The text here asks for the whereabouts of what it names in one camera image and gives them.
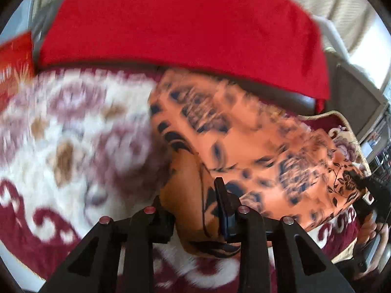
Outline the dark sofa backrest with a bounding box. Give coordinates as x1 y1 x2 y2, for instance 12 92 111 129
237 80 315 116

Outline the red cloth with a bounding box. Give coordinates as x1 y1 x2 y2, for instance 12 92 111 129
38 0 329 108

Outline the orange floral print garment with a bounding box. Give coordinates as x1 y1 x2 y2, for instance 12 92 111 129
149 70 362 258

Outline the maroon cream floral blanket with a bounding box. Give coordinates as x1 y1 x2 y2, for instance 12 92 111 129
1 70 363 280

